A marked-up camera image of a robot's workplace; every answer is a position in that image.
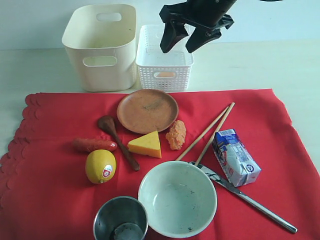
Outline blue white milk carton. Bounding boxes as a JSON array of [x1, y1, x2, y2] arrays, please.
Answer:
[[212, 129, 261, 187]]

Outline brown round plate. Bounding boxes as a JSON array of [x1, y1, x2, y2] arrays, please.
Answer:
[[116, 89, 179, 134]]

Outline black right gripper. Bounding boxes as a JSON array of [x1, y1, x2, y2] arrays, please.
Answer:
[[159, 0, 235, 53]]

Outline cream plastic bin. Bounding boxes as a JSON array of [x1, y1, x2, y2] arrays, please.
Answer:
[[61, 4, 137, 92]]

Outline stainless steel cup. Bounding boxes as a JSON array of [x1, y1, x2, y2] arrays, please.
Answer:
[[93, 196, 149, 240]]

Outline dark wooden spoon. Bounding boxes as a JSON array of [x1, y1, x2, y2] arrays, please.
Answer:
[[97, 115, 140, 171]]

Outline white perforated plastic basket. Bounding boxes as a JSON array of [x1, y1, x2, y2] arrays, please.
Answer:
[[135, 24, 194, 92]]

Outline orange fried nugget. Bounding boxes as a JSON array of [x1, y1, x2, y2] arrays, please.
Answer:
[[165, 120, 187, 150]]

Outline yellow lemon with sticker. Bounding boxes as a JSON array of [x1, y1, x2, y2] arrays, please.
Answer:
[[85, 149, 117, 184]]

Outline left wooden chopstick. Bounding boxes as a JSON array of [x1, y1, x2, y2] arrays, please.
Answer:
[[176, 106, 229, 161]]

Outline silver table knife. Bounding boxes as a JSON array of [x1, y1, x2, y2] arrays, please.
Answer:
[[189, 161, 298, 234]]

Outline red sausage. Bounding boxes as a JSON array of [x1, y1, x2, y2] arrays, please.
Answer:
[[72, 138, 118, 153]]

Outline red scalloped cloth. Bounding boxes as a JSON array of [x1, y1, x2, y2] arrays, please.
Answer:
[[0, 89, 320, 240]]

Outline brown egg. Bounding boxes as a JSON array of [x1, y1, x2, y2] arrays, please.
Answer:
[[156, 72, 175, 78]]

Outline yellow cheese wedge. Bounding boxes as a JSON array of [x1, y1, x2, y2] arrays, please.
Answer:
[[127, 130, 162, 159]]

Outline pale green bowl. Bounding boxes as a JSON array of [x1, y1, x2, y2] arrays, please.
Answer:
[[138, 161, 218, 239]]

